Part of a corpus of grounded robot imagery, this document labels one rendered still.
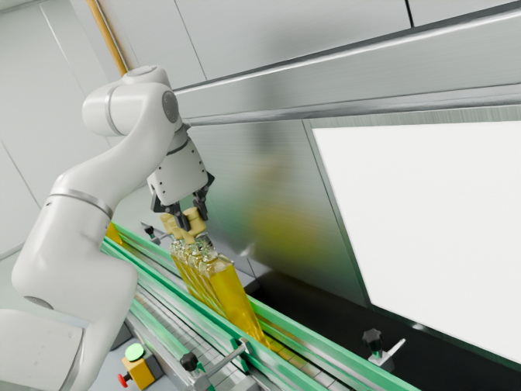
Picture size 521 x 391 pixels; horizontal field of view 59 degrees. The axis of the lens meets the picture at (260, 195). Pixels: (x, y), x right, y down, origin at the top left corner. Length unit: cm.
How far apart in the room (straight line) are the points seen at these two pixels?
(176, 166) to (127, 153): 20
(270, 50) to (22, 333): 51
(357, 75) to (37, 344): 51
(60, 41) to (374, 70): 643
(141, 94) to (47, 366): 37
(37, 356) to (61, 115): 617
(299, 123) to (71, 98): 619
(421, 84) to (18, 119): 634
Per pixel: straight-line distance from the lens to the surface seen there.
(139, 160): 64
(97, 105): 72
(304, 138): 69
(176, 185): 83
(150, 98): 67
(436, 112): 52
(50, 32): 687
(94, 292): 60
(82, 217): 61
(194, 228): 89
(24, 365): 66
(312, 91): 65
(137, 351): 127
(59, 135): 674
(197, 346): 110
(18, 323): 66
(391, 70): 54
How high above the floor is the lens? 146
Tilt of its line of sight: 19 degrees down
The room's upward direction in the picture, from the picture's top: 22 degrees counter-clockwise
